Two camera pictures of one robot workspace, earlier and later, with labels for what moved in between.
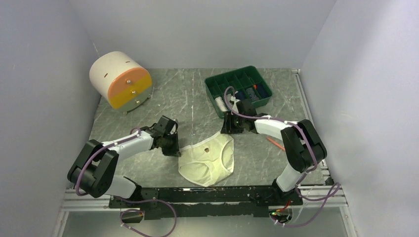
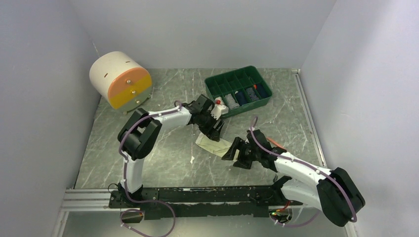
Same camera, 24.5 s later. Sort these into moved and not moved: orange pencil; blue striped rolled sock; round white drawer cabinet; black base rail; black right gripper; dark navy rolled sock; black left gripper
Moved: black right gripper; black left gripper
Not moved: dark navy rolled sock; round white drawer cabinet; black base rail; orange pencil; blue striped rolled sock
